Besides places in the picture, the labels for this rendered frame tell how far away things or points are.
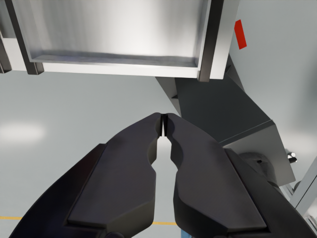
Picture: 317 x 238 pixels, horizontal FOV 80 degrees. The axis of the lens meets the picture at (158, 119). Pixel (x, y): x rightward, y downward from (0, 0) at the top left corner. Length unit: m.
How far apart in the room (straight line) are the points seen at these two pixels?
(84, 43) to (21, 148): 1.65
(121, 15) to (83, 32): 0.07
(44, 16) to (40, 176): 1.83
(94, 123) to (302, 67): 1.45
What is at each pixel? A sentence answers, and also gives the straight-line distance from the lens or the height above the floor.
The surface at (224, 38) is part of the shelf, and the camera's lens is 0.34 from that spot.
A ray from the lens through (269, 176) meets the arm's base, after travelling 0.58.
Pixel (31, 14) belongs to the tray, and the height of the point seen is 0.89.
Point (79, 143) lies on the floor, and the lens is 1.67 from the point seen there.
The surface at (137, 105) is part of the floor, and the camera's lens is 1.36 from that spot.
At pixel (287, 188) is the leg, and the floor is 0.36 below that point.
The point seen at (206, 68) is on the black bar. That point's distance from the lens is 0.33.
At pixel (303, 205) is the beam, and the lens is 1.44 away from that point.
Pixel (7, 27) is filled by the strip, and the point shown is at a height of 0.88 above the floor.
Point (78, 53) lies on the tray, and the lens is 0.36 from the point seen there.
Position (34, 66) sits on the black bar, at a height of 0.90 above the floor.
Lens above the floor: 1.21
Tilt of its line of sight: 59 degrees down
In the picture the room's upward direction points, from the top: 179 degrees counter-clockwise
